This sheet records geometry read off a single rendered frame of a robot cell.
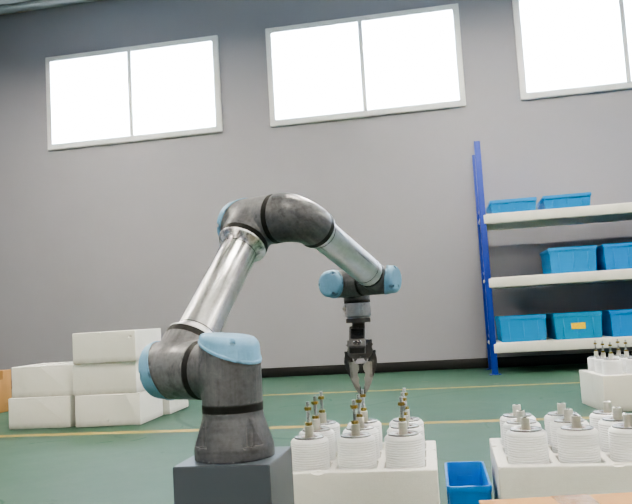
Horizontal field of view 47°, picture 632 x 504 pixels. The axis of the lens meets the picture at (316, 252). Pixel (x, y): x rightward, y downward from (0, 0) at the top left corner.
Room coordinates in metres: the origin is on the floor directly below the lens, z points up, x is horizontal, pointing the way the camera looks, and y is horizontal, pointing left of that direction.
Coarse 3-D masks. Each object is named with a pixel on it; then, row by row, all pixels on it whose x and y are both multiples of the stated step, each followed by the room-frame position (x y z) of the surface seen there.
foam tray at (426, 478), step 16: (384, 448) 2.05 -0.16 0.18; (432, 448) 2.01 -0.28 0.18; (336, 464) 1.87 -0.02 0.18; (384, 464) 1.84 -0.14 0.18; (432, 464) 1.81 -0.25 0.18; (304, 480) 1.80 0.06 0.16; (320, 480) 1.79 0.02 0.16; (336, 480) 1.78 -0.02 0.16; (352, 480) 1.78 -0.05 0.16; (368, 480) 1.77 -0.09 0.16; (384, 480) 1.77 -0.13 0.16; (400, 480) 1.76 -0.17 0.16; (416, 480) 1.76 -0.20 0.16; (432, 480) 1.75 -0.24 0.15; (304, 496) 1.80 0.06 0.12; (320, 496) 1.79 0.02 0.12; (336, 496) 1.78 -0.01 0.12; (352, 496) 1.78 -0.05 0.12; (368, 496) 1.77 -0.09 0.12; (384, 496) 1.77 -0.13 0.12; (400, 496) 1.76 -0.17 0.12; (416, 496) 1.76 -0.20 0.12; (432, 496) 1.75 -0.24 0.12
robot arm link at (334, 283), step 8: (328, 272) 1.97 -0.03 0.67; (336, 272) 1.97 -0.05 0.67; (344, 272) 1.98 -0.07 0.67; (320, 280) 1.98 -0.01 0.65; (328, 280) 1.97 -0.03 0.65; (336, 280) 1.95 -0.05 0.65; (344, 280) 1.96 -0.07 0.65; (352, 280) 1.95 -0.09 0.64; (320, 288) 1.98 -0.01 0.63; (328, 288) 1.97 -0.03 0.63; (336, 288) 1.95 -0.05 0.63; (344, 288) 1.97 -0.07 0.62; (352, 288) 1.95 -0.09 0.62; (328, 296) 1.97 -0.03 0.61; (336, 296) 1.98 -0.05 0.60; (344, 296) 1.99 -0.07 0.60; (352, 296) 1.99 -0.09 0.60
